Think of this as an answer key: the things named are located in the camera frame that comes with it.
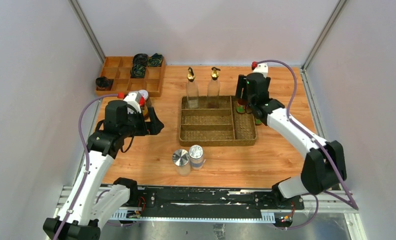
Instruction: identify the silver-lid spice jar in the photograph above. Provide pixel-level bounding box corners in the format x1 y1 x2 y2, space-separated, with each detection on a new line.
172 149 191 176
188 145 205 170

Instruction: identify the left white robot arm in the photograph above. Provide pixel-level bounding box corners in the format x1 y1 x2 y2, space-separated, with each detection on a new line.
43 100 164 240

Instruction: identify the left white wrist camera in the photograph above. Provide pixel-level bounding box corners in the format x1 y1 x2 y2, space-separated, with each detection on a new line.
123 91 143 114

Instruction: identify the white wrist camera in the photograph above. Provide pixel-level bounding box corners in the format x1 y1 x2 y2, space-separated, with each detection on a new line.
251 61 269 78
123 91 143 114

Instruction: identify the purple cable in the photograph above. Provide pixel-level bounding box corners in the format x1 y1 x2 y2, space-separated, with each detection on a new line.
52 93 124 240
255 59 360 211

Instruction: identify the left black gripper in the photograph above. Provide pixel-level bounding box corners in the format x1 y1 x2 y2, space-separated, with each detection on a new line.
120 106 164 138

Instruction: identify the green coiled item top-right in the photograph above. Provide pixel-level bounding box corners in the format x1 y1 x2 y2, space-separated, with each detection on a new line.
147 53 164 68

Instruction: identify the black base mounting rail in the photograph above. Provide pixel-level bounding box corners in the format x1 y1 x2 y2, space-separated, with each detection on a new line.
123 186 305 220

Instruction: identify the dark coiled item middle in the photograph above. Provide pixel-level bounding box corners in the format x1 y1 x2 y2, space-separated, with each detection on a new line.
130 64 147 79

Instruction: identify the wooden compartment tray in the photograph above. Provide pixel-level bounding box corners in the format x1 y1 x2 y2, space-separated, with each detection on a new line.
95 56 166 97

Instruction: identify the yellow-cap sauce bottle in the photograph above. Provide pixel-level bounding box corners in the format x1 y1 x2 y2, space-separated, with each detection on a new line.
235 98 247 114
254 118 262 126

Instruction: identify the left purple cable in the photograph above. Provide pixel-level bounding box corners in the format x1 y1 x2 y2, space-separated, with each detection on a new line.
52 93 124 240

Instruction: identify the brownish glass oil bottle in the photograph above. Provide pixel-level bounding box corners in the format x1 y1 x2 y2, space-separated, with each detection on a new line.
207 66 220 109

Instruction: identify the clear oil bottle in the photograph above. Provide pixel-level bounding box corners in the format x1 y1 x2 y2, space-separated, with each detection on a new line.
186 67 199 109

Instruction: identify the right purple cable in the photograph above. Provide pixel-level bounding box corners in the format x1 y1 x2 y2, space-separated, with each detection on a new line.
255 59 360 211

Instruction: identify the woven wicker divided tray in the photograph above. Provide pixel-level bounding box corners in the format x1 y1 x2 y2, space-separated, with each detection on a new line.
178 95 258 147

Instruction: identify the right silver-lid spice jar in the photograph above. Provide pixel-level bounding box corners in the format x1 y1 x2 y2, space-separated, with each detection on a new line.
188 145 205 170

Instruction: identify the left silver-lid spice jar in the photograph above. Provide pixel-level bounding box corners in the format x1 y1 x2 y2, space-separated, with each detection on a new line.
172 149 191 176

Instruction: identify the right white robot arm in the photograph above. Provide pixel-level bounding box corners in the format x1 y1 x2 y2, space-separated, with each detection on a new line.
235 72 347 209

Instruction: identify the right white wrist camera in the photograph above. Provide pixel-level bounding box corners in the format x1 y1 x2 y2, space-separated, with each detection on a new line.
251 61 269 78

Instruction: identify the red-lid sauce jar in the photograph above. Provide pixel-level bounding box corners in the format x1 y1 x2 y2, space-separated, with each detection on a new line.
139 96 149 120

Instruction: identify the black coiled item top-middle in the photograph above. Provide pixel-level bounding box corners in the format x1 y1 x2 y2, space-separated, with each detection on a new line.
132 53 149 67

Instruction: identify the black coiled item outside tray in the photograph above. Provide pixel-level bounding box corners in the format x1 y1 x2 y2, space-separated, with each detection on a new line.
95 76 114 91

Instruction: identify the white-lid sauce jar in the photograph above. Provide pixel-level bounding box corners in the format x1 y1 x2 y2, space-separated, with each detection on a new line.
138 89 152 108

